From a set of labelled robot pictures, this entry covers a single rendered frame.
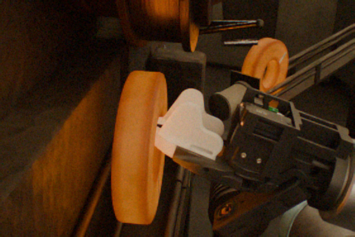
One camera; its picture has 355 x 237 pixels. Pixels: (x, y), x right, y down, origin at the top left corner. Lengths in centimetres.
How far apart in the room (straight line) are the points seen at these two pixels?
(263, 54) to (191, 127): 66
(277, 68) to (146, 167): 80
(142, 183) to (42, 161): 10
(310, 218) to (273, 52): 57
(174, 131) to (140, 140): 5
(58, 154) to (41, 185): 4
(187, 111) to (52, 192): 15
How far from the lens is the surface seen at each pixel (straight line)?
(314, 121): 56
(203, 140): 53
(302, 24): 340
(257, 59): 116
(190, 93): 55
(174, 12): 56
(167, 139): 53
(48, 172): 46
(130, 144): 48
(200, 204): 202
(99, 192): 61
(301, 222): 72
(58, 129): 48
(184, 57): 96
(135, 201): 50
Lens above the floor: 107
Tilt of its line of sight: 19 degrees down
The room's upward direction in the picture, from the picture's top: 4 degrees clockwise
